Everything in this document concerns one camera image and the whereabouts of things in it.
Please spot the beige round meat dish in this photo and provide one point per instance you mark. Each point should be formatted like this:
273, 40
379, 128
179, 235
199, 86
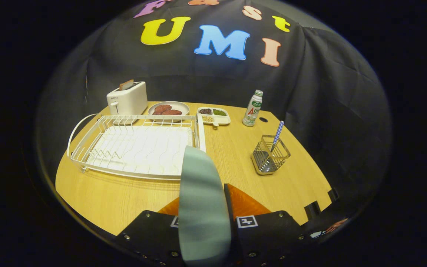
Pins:
182, 107

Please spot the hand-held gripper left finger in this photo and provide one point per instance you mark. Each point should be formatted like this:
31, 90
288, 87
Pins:
150, 233

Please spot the white drink bottle green cap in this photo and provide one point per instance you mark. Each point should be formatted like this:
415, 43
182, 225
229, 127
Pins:
252, 111

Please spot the pale green plate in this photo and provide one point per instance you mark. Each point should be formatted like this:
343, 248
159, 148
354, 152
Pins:
202, 204

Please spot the red meat piece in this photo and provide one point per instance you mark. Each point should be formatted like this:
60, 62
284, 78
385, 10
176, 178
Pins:
161, 108
172, 112

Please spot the white toaster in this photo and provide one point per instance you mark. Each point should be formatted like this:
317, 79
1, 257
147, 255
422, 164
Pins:
130, 100

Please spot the toast slice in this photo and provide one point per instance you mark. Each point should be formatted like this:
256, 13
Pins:
126, 85

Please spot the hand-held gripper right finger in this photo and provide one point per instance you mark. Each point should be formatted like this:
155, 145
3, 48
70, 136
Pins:
265, 239

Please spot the white divided bean dish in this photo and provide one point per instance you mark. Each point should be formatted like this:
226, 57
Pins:
221, 119

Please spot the black backdrop cloth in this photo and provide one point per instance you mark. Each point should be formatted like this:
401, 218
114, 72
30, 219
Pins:
328, 92

